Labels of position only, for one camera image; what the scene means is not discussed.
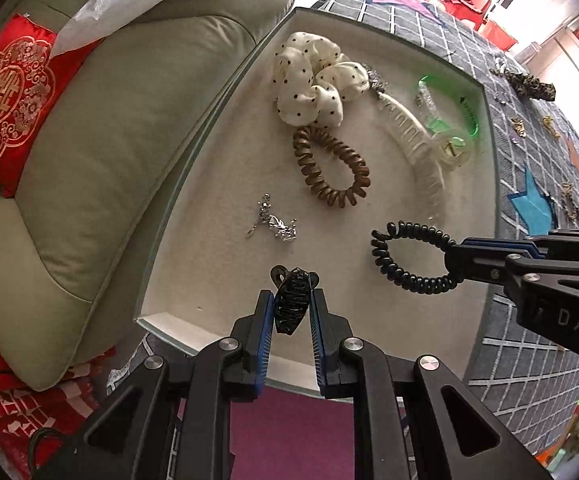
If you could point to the white dotted scrunchie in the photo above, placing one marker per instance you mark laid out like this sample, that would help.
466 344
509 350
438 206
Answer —
299 95

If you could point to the gold hair clip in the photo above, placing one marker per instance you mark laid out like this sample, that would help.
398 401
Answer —
518 126

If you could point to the leopard print scrunchie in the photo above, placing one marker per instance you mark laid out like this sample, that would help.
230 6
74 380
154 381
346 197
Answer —
529 85

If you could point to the red plastic bucket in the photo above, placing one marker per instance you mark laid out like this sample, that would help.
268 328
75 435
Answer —
499 37

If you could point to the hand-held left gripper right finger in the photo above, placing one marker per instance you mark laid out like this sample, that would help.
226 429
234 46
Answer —
318 350

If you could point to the green translucent bangle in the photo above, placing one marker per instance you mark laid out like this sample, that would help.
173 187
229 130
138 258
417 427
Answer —
472 120

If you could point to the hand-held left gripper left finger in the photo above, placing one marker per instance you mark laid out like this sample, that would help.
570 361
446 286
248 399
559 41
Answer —
264 340

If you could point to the white flocked jewelry tray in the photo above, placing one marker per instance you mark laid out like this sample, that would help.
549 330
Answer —
219 270

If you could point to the clear plastic hair claw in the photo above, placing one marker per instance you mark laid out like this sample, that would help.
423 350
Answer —
414 135

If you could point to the silver rhinestone hair clip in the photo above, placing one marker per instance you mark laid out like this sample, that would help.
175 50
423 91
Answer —
377 81

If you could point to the gold jewelry piece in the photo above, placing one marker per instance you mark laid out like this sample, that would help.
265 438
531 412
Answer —
550 127

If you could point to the silver leaf brooch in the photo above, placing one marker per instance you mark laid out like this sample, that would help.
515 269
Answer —
282 230

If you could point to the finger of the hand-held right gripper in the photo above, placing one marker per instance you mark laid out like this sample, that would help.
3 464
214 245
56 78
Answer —
474 265
499 245

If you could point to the black hair claw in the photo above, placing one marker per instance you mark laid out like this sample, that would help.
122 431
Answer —
292 305

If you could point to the beige leather sofa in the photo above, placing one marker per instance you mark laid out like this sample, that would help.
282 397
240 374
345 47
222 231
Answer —
109 160

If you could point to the red embroidered cushion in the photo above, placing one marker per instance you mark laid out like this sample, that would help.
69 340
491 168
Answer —
4 100

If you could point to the small white hair accessory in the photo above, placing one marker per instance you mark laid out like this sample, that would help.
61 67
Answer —
499 67

